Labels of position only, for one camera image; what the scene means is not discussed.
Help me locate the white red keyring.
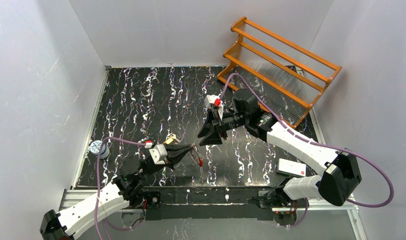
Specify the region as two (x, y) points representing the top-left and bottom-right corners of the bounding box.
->
(190, 144), (204, 168)

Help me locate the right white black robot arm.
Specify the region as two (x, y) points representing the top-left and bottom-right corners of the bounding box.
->
(198, 88), (362, 207)

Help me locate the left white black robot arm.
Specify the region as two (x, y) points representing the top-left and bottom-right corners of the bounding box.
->
(39, 143), (196, 240)

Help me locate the small blue white jar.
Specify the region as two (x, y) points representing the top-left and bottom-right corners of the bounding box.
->
(89, 140), (110, 159)

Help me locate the orange wooden rack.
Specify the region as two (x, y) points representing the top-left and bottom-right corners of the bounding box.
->
(217, 16), (342, 128)

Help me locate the white box with red mark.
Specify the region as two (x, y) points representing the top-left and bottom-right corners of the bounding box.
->
(277, 158), (307, 178)

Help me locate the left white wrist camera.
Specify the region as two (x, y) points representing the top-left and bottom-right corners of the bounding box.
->
(144, 141), (167, 165)

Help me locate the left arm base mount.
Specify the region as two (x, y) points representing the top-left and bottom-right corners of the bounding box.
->
(125, 190), (161, 211)

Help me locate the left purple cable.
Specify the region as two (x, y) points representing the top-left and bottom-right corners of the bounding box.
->
(94, 137), (149, 240)

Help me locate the purple cable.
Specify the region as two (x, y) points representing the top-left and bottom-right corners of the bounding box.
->
(220, 72), (396, 228)
(94, 137), (149, 240)

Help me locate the aluminium frame rail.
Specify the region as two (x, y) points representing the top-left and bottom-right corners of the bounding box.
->
(59, 186), (351, 210)

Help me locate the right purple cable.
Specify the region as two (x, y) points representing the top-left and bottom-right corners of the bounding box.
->
(220, 72), (396, 228)

